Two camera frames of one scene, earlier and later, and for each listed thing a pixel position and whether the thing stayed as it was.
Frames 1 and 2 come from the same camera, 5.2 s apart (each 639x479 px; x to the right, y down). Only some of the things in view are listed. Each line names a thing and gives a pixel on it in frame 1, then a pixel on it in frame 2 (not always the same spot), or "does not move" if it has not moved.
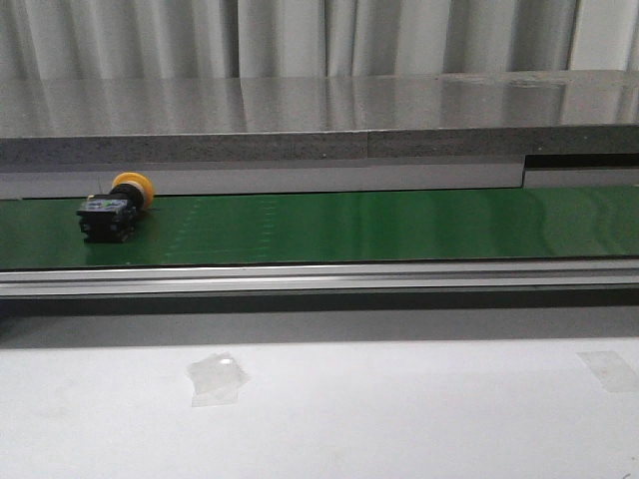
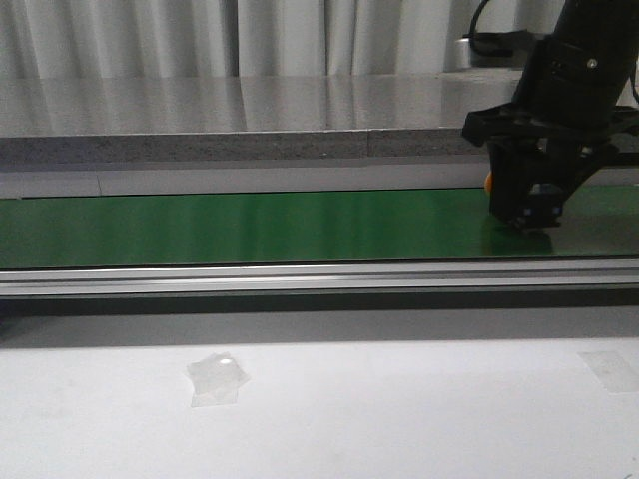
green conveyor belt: x=537 y=222 does not move
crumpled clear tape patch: x=216 y=380 does not move
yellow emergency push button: x=110 y=217 -> x=544 y=202
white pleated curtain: x=210 y=39 does not move
